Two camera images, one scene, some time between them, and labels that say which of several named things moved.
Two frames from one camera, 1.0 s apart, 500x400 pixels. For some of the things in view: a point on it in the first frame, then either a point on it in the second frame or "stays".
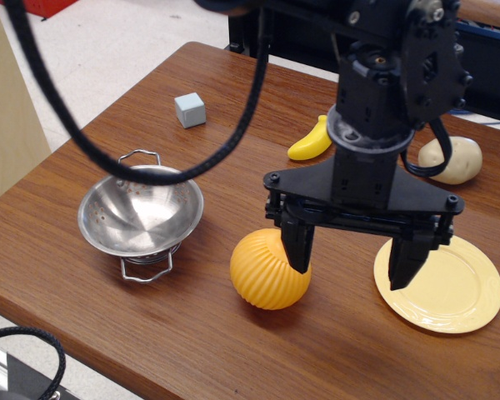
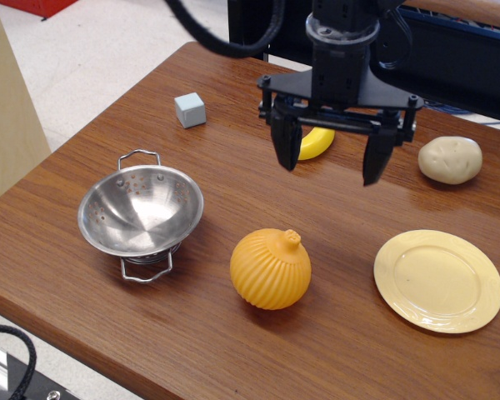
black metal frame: x=309 y=35 stays
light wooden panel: x=14 y=142 stays
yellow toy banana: x=315 y=143 stays
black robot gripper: x=362 y=189 → x=339 y=92
